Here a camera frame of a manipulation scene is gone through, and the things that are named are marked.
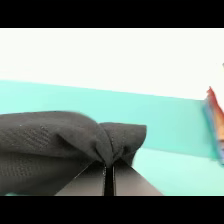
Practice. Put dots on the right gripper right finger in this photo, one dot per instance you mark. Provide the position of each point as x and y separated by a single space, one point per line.
131 183

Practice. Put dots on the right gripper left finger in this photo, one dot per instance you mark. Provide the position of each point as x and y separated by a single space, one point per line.
90 181

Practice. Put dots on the black garment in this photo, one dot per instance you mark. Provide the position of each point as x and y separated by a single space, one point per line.
50 140

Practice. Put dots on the red garment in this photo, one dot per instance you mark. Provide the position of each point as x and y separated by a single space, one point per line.
216 110

